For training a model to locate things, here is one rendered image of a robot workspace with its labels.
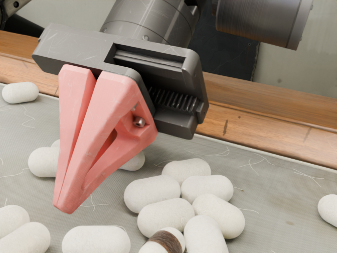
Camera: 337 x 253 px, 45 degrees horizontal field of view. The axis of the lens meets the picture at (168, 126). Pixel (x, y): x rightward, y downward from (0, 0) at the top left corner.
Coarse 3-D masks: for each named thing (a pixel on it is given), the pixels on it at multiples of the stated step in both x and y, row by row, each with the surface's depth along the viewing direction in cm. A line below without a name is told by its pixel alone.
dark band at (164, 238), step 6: (156, 234) 21; (162, 234) 21; (168, 234) 21; (150, 240) 21; (156, 240) 21; (162, 240) 21; (168, 240) 21; (174, 240) 21; (168, 246) 21; (174, 246) 21; (180, 246) 21; (168, 252) 20; (174, 252) 21; (180, 252) 21
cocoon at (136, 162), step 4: (140, 152) 29; (136, 156) 29; (140, 156) 29; (144, 156) 30; (132, 160) 29; (136, 160) 29; (140, 160) 29; (144, 160) 30; (124, 164) 29; (128, 164) 29; (132, 164) 29; (136, 164) 29; (140, 164) 29; (120, 168) 30; (124, 168) 29; (128, 168) 29; (132, 168) 29; (136, 168) 29
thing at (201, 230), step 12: (204, 216) 22; (192, 228) 22; (204, 228) 21; (216, 228) 22; (192, 240) 21; (204, 240) 21; (216, 240) 21; (192, 252) 21; (204, 252) 20; (216, 252) 20; (228, 252) 21
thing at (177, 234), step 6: (162, 228) 22; (168, 228) 22; (174, 228) 22; (174, 234) 21; (180, 234) 22; (180, 240) 21; (144, 246) 21; (150, 246) 20; (156, 246) 20; (162, 246) 20; (138, 252) 21; (144, 252) 20; (150, 252) 20; (156, 252) 20; (162, 252) 20
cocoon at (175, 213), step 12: (156, 204) 23; (168, 204) 23; (180, 204) 23; (144, 216) 23; (156, 216) 23; (168, 216) 23; (180, 216) 23; (192, 216) 24; (144, 228) 23; (156, 228) 22; (180, 228) 23
